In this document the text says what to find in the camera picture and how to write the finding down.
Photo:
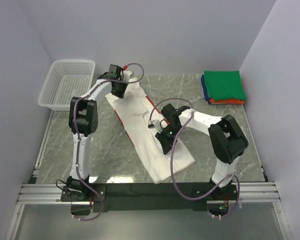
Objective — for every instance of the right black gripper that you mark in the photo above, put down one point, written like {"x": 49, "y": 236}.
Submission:
{"x": 167, "y": 143}

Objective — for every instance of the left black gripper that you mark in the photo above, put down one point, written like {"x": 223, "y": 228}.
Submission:
{"x": 121, "y": 94}

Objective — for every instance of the white t shirt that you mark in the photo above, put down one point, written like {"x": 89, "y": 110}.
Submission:
{"x": 134, "y": 111}

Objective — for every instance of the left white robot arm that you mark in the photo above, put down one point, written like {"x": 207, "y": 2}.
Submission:
{"x": 83, "y": 122}

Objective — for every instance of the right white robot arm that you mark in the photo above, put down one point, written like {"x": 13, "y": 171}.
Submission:
{"x": 227, "y": 139}

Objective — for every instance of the white plastic basket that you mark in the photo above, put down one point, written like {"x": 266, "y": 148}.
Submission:
{"x": 66, "y": 79}

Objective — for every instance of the orange folded t shirt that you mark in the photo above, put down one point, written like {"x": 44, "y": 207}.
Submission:
{"x": 211, "y": 101}

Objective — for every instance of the black base beam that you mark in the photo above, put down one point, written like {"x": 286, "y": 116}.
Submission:
{"x": 149, "y": 196}

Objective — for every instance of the blue folded t shirt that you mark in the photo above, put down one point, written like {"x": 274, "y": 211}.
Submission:
{"x": 204, "y": 89}

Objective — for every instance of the green folded t shirt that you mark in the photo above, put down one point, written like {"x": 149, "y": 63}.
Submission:
{"x": 224, "y": 85}

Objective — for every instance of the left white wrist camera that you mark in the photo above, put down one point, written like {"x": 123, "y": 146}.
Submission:
{"x": 127, "y": 73}

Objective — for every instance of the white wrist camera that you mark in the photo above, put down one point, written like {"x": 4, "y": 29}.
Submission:
{"x": 127, "y": 73}
{"x": 155, "y": 124}

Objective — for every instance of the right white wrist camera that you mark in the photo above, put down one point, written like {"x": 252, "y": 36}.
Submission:
{"x": 155, "y": 124}

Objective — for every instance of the aluminium frame rail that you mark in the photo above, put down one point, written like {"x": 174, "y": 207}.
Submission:
{"x": 53, "y": 161}

